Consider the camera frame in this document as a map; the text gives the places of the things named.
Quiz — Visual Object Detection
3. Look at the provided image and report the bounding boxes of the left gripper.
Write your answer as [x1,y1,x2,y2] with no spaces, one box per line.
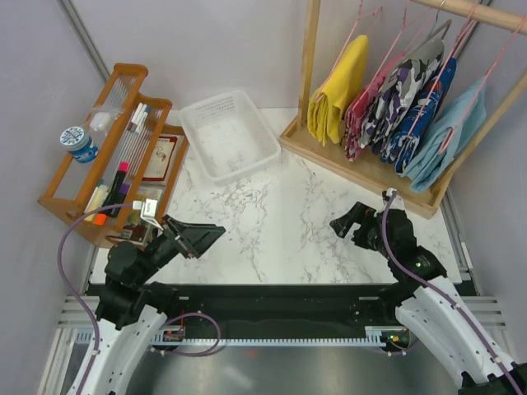
[134,213,226,284]

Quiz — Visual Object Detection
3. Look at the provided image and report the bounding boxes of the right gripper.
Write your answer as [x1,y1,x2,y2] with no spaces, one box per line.
[329,201,394,258]

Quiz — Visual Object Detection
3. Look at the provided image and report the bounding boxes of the pink camouflage trousers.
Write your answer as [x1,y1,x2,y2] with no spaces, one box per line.
[343,51,405,162]

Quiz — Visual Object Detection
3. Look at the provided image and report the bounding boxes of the yellow trousers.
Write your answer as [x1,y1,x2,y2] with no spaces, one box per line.
[307,35,370,146]

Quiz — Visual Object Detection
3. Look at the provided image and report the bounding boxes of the pink hanger of camouflage trousers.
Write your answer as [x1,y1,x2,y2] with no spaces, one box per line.
[360,1,437,99]

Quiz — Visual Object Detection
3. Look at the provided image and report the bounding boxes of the pink hanger of yellow trousers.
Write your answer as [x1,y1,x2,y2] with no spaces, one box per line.
[319,1,384,91]

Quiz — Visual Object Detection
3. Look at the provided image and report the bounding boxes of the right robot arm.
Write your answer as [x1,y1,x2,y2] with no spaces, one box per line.
[329,197,526,394]

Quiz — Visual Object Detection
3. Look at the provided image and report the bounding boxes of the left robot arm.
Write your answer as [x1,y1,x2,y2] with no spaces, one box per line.
[69,215,226,394]

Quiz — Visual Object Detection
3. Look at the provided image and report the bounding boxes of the blue patterned trousers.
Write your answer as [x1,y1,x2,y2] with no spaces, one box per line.
[382,58,457,174]

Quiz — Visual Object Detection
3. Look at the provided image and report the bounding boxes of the pink hanger of light trousers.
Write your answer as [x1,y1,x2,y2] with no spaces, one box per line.
[439,16,526,154]

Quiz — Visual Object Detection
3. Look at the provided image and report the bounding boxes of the light blue trousers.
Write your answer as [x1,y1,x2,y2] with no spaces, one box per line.
[403,78,487,193]

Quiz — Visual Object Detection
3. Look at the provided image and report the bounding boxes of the grey purple camouflage trousers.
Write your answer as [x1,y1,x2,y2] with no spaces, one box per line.
[362,38,445,155]

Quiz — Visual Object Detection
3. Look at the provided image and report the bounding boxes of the pink hanger of blue trousers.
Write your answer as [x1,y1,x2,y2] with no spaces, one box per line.
[405,0,481,139]

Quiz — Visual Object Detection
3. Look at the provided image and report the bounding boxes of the grey metal hanger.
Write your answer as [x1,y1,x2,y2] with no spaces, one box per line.
[425,13,452,42]

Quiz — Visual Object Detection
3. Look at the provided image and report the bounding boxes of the wooden clothes rack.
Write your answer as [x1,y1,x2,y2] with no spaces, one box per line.
[280,1,526,219]

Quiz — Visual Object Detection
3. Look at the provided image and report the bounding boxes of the yellow illustrated book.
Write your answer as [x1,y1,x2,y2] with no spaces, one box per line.
[119,185,163,245]

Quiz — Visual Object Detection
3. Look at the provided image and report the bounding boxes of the red bordered card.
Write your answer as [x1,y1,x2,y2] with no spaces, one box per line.
[142,135,181,183]

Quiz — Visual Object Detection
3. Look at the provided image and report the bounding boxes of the purple black highlighter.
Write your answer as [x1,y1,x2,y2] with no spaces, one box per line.
[108,183,130,218]

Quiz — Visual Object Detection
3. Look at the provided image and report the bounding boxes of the orange highlighter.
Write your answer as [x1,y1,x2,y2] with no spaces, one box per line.
[92,213,108,226]

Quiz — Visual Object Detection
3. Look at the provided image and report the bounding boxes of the wooden desk organizer shelf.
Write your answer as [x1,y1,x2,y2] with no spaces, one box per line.
[38,63,189,225]

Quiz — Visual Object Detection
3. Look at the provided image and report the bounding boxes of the pink black highlighter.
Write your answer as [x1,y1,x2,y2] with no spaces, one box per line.
[104,161,129,206]

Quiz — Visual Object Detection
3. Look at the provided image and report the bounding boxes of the white plastic basket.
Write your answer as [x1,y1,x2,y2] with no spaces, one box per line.
[179,90,281,184]

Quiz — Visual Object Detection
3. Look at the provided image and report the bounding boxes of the pale yellow highlighter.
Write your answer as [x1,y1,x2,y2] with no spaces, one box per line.
[84,184,108,213]

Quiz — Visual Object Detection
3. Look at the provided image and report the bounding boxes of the white marker pens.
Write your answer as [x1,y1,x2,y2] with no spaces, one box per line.
[126,103,151,134]

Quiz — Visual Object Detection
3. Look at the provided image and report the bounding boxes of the white earbuds case in bag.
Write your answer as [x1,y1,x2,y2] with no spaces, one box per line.
[90,111,112,132]

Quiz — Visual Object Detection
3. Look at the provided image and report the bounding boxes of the blue lidded jar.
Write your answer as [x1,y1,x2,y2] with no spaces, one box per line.
[59,126,99,163]

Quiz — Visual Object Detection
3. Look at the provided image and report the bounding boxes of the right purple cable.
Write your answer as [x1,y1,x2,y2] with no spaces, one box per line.
[380,193,527,395]

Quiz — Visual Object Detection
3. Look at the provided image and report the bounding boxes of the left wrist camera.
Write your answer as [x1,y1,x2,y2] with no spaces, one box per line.
[140,198,158,221]

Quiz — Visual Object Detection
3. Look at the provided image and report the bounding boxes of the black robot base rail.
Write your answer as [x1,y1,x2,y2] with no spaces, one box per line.
[159,284,410,340]

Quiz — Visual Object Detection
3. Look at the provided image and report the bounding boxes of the white cable duct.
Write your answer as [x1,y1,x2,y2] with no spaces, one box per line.
[73,327,413,346]

